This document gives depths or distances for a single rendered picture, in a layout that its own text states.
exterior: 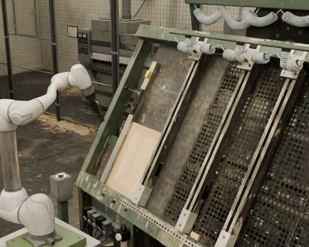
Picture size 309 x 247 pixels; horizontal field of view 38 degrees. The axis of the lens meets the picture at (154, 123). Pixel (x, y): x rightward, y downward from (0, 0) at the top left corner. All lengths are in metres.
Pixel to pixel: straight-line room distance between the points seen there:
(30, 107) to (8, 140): 0.26
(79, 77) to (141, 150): 0.64
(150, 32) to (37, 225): 1.59
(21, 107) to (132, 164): 0.92
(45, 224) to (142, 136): 0.89
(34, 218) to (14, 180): 0.26
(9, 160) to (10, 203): 0.26
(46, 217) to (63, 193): 0.60
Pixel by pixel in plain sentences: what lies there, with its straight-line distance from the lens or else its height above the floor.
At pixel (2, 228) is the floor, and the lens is 4.67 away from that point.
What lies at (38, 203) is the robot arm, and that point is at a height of 1.04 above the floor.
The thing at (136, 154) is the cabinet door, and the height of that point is 1.13.
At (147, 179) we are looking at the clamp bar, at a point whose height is 1.07.
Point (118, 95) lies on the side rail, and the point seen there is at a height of 1.44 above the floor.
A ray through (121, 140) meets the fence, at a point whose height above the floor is 1.19.
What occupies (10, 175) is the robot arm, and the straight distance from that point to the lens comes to 2.79.
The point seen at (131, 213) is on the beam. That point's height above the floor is 0.85.
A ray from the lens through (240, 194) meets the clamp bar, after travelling 2.42.
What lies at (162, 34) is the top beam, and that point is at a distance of 3.27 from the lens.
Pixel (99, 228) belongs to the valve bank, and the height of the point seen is 0.71.
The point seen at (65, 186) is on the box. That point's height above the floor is 0.87.
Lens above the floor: 2.27
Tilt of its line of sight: 17 degrees down
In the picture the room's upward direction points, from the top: straight up
